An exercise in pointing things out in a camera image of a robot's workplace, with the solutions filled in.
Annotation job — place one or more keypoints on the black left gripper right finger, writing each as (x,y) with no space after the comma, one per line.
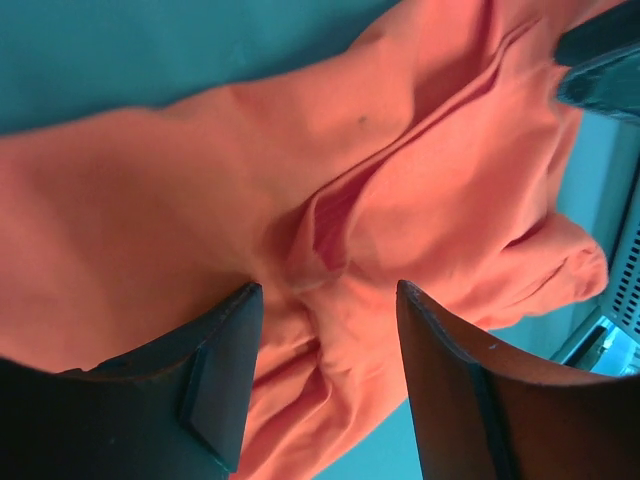
(484,409)

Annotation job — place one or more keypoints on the orange t shirt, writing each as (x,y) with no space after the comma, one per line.
(432,150)

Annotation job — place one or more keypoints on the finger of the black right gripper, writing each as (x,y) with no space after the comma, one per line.
(602,57)

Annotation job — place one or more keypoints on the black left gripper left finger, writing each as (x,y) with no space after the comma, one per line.
(174,408)

